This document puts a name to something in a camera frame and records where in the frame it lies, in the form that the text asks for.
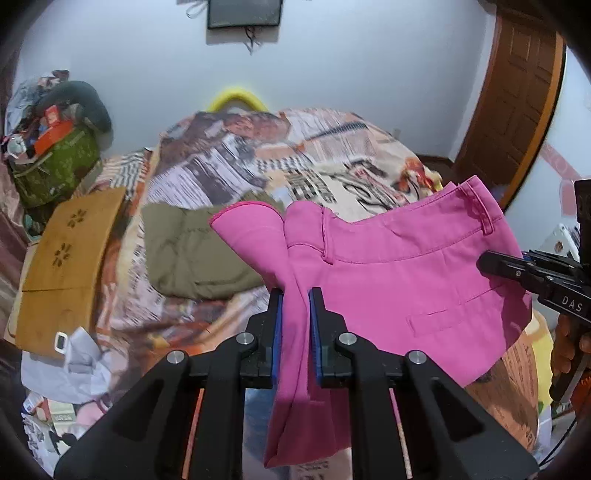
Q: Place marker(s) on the brown wooden door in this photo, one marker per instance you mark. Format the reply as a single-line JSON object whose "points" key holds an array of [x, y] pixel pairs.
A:
{"points": [[512, 106]]}

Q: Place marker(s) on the grey white cloth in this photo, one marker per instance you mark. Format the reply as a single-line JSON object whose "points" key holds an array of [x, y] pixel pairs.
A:
{"points": [[78, 374]]}

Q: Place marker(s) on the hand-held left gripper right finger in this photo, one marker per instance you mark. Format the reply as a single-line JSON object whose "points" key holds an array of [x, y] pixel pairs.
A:
{"points": [[315, 341]]}

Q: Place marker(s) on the yellow pillow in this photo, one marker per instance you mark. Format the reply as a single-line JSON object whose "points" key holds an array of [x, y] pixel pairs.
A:
{"points": [[231, 92]]}

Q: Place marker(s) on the green bag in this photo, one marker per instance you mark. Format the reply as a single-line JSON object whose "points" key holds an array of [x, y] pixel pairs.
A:
{"points": [[64, 161]]}

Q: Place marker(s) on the small white device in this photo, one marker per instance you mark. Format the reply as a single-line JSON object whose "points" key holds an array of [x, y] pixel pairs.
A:
{"points": [[61, 342]]}

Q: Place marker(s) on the white appliance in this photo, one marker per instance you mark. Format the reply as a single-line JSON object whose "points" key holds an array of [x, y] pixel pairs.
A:
{"points": [[558, 240]]}

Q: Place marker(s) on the olive green pants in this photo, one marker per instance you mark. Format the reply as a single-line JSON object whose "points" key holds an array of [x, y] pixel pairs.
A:
{"points": [[194, 258]]}

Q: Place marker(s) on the black framed wall panel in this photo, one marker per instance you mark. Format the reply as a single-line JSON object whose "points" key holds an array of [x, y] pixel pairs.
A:
{"points": [[244, 14]]}

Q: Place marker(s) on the pile of assorted packets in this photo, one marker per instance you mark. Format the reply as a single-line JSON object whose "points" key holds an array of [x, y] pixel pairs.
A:
{"points": [[55, 424]]}

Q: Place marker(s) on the orange box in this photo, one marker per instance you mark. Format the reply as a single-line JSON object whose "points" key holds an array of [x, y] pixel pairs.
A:
{"points": [[51, 136]]}

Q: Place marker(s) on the person's right hand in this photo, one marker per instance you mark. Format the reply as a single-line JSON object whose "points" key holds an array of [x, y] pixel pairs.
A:
{"points": [[562, 346]]}

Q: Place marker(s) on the brown wooden board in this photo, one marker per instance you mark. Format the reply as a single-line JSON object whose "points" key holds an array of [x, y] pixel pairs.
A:
{"points": [[64, 277]]}

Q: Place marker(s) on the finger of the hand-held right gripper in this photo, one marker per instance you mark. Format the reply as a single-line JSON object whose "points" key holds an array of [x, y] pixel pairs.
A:
{"points": [[503, 267]]}

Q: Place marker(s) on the patterned cloth pile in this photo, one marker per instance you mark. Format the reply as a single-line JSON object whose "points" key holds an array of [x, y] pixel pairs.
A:
{"points": [[27, 99]]}

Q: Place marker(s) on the pink pants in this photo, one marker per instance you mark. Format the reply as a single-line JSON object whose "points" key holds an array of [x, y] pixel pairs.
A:
{"points": [[392, 277]]}

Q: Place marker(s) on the brown curtain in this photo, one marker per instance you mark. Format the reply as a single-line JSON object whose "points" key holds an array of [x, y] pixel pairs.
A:
{"points": [[11, 258]]}

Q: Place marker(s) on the printed blanket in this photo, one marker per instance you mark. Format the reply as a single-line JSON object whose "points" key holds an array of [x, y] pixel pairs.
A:
{"points": [[221, 161]]}

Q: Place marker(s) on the dark grey neck pillow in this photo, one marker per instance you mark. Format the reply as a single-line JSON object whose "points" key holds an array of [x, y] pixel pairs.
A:
{"points": [[92, 99]]}

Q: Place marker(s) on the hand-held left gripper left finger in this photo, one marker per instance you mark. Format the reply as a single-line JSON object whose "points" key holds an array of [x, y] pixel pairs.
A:
{"points": [[276, 337]]}

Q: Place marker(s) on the yellow bedsheet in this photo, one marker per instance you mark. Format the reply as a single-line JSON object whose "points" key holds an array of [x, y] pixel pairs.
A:
{"points": [[542, 350]]}

